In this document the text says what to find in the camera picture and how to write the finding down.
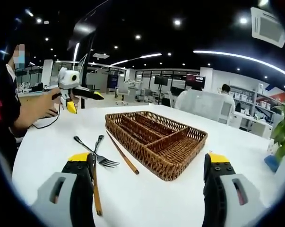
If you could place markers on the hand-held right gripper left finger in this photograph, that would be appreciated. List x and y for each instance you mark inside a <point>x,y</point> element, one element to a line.
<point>80,189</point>

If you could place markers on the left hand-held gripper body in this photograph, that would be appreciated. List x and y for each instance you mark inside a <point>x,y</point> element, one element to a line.
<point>66,79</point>

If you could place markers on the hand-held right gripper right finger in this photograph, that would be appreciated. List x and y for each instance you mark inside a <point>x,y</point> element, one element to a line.
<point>215,189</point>

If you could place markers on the brown wooden chopstick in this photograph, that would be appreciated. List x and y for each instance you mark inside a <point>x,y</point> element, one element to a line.
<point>96,189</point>
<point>123,154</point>

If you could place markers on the brown wicker cutlery storage tray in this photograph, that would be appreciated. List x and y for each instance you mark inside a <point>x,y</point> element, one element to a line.
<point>161,146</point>

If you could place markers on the person's left hand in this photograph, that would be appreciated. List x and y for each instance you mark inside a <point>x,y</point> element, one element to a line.
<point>51,101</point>

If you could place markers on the dark blue banner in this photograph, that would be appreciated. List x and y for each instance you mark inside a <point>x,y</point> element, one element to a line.
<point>112,81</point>

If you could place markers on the light wood desk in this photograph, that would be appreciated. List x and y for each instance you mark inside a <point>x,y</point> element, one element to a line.
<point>31,92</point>

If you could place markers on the small ceiling air vent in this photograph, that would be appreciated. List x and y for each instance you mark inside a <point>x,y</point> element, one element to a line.
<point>101,55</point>

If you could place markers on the short ceiling light strip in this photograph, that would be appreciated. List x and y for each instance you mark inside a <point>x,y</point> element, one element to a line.
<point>137,59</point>

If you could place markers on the small blue object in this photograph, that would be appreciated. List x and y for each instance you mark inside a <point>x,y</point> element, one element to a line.
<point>272,162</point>

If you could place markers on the person in black shirt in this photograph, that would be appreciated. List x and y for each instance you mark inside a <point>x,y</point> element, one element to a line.
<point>5,99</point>

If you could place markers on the black monitor on stand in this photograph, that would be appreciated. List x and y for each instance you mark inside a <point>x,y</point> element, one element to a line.
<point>161,80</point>

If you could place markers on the group of ceiling spotlights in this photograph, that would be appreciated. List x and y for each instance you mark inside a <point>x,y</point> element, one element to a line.
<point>138,37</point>

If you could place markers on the grey partition panel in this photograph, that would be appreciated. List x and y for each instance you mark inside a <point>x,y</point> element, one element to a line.
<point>203,102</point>

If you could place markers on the shelf with white boxes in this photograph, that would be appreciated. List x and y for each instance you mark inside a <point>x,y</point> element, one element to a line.
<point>245,97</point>

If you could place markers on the curved ceiling light strip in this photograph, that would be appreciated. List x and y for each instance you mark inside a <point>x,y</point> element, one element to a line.
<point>241,56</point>

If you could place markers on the white ceiling air conditioner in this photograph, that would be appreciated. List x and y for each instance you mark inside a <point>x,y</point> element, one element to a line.
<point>268,27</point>

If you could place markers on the red-lit wall screen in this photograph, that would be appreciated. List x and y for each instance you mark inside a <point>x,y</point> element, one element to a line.
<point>196,80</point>

